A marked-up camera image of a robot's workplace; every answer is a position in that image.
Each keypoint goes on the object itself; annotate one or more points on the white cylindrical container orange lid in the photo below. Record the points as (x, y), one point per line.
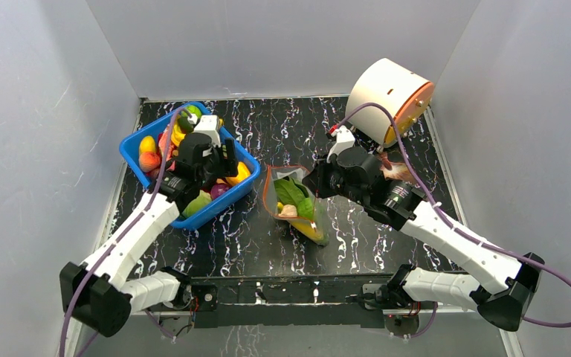
(402, 92)

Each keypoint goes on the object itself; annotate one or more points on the white garlic bulb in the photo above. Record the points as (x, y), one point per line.
(288, 211)

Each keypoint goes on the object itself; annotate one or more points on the yellow bell pepper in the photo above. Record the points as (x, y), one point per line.
(242, 174)

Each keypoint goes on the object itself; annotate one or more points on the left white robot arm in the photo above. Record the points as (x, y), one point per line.
(97, 291)

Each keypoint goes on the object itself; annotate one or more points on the clear zip top bag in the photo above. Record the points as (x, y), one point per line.
(269, 196)

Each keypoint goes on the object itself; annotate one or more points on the yellow lemon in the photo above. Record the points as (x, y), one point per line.
(148, 145)

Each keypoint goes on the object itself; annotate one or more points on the orange peach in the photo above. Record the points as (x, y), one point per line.
(149, 161)

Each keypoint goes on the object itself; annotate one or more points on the blue plastic basket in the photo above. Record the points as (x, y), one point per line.
(128, 148)

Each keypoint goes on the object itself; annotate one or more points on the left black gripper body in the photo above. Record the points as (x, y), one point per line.
(219, 167)

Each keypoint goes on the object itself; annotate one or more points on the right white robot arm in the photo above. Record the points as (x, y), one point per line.
(497, 286)

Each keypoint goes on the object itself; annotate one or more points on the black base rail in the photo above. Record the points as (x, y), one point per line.
(302, 300)

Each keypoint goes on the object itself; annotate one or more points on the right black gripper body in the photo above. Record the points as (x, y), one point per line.
(325, 176)

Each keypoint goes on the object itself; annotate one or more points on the dark book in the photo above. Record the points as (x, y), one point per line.
(394, 170)

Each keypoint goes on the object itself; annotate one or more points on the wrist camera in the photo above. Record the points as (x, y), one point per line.
(344, 139)
(210, 126)

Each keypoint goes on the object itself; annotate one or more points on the purple red onion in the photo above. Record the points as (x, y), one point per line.
(218, 190)

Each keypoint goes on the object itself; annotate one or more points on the pale green cabbage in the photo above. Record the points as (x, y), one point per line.
(202, 200)

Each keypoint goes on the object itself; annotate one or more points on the yellow banana bunch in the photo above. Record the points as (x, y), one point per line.
(179, 129)

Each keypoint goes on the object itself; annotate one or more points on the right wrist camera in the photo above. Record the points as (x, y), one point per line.
(344, 139)

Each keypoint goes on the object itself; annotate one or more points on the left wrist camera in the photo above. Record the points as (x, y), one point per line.
(210, 126)

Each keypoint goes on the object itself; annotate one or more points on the green leaf vegetable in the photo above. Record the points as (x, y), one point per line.
(291, 192)

